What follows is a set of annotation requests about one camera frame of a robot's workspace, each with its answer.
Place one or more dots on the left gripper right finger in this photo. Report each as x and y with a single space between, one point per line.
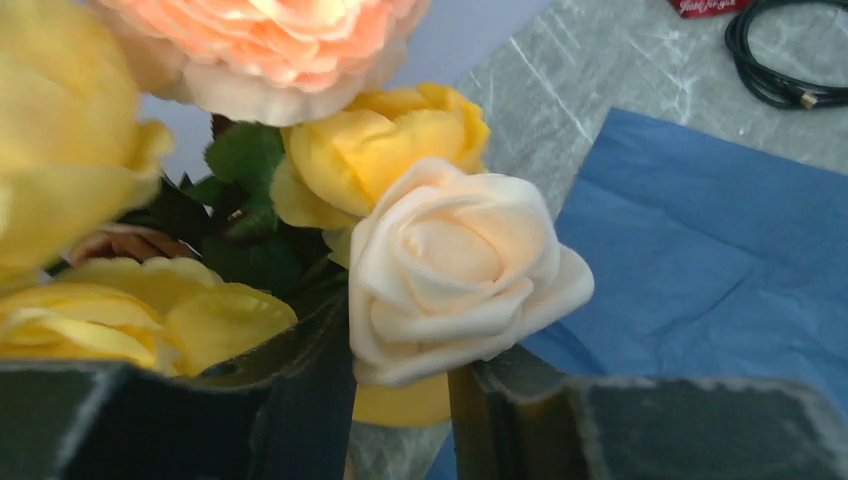
518 417

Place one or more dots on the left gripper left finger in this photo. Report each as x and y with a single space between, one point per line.
280 411

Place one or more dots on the cream single rose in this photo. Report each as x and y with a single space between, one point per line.
452 268

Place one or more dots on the yellow flower stem bunch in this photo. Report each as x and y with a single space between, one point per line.
269 211

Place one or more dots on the blue wrapping paper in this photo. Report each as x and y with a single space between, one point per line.
710 259

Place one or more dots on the pink peony stem bunch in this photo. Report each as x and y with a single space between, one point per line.
273 62

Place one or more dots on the red ribbon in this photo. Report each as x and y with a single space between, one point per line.
693 9

